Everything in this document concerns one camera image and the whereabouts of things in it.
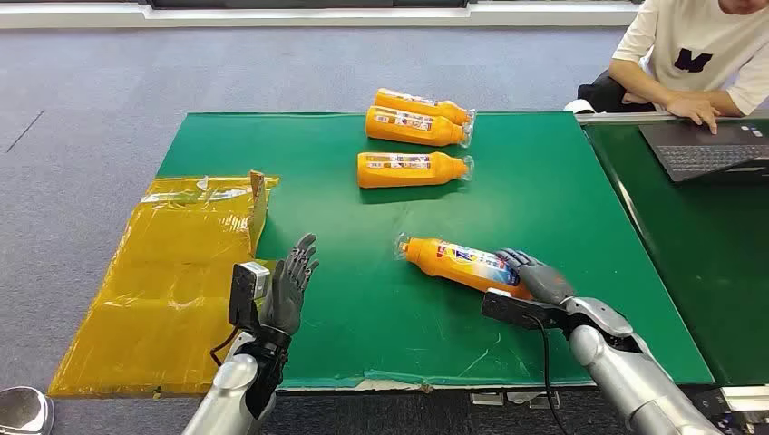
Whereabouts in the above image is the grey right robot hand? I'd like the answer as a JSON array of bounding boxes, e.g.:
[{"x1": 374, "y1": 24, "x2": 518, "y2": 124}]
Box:
[{"x1": 494, "y1": 247, "x2": 578, "y2": 307}]

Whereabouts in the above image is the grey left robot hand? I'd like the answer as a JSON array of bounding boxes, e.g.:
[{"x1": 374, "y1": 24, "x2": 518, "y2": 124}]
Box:
[{"x1": 262, "y1": 232, "x2": 321, "y2": 337}]

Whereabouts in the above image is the orange detergent bottle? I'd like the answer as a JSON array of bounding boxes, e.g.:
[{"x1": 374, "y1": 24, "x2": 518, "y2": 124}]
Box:
[
  {"x1": 394, "y1": 234, "x2": 536, "y2": 302},
  {"x1": 356, "y1": 150, "x2": 475, "y2": 189},
  {"x1": 373, "y1": 88, "x2": 478, "y2": 127},
  {"x1": 365, "y1": 106, "x2": 475, "y2": 149}
]

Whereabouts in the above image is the green table mat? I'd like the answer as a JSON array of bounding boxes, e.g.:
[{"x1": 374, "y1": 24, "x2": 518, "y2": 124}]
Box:
[{"x1": 157, "y1": 111, "x2": 715, "y2": 391}]

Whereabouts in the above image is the yellow taped cardboard box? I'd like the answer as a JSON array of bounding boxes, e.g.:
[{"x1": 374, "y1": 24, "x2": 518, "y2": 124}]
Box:
[{"x1": 47, "y1": 170, "x2": 281, "y2": 399}]

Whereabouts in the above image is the green side table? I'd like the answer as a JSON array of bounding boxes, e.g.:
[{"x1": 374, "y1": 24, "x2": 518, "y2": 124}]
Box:
[{"x1": 576, "y1": 111, "x2": 769, "y2": 389}]

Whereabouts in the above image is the dark laptop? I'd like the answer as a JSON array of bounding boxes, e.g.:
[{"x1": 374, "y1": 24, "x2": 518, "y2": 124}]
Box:
[{"x1": 638, "y1": 121, "x2": 769, "y2": 184}]

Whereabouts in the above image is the person's hand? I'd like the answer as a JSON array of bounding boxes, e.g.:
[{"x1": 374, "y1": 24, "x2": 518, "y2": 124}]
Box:
[{"x1": 665, "y1": 95, "x2": 722, "y2": 135}]

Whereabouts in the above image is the person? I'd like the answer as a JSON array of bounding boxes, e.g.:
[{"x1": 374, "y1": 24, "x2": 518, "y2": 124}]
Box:
[{"x1": 564, "y1": 0, "x2": 769, "y2": 136}]

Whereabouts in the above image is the shiny round metal object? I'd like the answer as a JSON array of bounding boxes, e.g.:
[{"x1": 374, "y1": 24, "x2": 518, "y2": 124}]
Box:
[{"x1": 0, "y1": 385, "x2": 56, "y2": 435}]

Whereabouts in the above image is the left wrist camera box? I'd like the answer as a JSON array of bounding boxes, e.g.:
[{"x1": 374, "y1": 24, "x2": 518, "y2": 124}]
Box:
[{"x1": 228, "y1": 261, "x2": 273, "y2": 335}]

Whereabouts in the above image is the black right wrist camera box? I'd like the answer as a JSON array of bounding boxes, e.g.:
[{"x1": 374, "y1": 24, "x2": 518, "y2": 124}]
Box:
[{"x1": 480, "y1": 287, "x2": 569, "y2": 332}]

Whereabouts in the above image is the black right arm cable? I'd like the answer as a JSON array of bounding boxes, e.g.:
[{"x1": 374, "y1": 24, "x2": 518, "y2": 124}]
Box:
[{"x1": 526, "y1": 314, "x2": 569, "y2": 435}]

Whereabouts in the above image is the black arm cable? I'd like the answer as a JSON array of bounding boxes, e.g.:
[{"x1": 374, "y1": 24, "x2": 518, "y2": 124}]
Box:
[
  {"x1": 526, "y1": 314, "x2": 569, "y2": 435},
  {"x1": 208, "y1": 326, "x2": 241, "y2": 368}
]

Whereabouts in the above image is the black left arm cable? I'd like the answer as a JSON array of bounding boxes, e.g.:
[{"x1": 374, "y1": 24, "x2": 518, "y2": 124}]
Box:
[{"x1": 208, "y1": 326, "x2": 241, "y2": 368}]

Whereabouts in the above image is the metal table bracket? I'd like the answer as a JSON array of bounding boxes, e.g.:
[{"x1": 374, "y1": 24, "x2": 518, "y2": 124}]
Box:
[{"x1": 470, "y1": 391, "x2": 563, "y2": 411}]

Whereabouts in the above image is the white wall ledge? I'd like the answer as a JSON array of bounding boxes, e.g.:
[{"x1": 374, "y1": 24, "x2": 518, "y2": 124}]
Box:
[{"x1": 0, "y1": 0, "x2": 642, "y2": 30}]

